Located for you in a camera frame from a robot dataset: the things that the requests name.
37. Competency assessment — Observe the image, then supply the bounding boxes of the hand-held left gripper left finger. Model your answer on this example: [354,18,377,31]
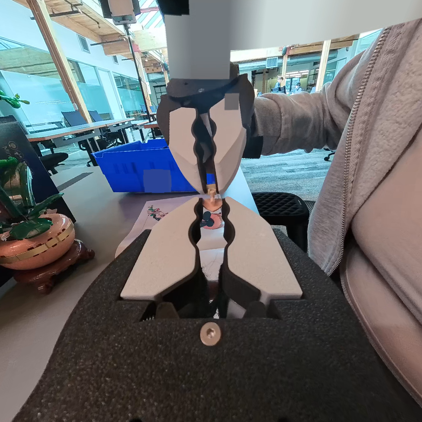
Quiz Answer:
[120,196,212,319]

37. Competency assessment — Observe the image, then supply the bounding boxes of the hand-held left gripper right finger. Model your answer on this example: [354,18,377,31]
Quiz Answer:
[218,197,304,319]

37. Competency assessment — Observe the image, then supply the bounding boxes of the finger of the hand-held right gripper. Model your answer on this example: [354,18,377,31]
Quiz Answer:
[206,100,247,196]
[169,106,208,195]

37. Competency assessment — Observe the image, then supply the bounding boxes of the person's right forearm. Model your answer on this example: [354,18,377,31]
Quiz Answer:
[253,77,357,157]

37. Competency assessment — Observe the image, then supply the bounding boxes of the grey desk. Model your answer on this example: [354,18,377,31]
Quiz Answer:
[0,162,261,422]

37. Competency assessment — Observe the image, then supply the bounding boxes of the wooden-top office desk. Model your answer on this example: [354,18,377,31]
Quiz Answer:
[26,117,136,155]

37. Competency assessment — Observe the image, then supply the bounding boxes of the brick building instruction booklet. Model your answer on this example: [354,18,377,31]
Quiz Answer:
[115,197,231,284]

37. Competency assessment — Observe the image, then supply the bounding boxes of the black textured chair seat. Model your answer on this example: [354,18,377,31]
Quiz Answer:
[252,192,310,253]

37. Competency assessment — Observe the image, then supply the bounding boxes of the blue plastic bin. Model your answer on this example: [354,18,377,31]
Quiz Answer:
[91,138,216,193]

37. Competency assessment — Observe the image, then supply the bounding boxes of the black tape strip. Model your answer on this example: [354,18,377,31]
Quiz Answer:
[57,171,94,192]

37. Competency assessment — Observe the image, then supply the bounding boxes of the brick-built potted plant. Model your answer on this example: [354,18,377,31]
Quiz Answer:
[0,89,96,294]

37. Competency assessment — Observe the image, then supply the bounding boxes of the black office chair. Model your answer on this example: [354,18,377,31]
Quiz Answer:
[35,138,70,175]

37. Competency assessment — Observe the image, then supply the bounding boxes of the wooden pillar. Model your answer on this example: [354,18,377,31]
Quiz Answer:
[26,0,94,124]

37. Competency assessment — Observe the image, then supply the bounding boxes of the person's torso in grey hoodie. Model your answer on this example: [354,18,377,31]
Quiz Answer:
[307,16,422,399]

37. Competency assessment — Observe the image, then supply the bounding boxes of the dark printed product box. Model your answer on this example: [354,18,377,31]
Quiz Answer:
[0,115,77,288]

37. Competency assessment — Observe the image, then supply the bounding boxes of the black camera stand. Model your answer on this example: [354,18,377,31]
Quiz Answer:
[99,0,155,139]

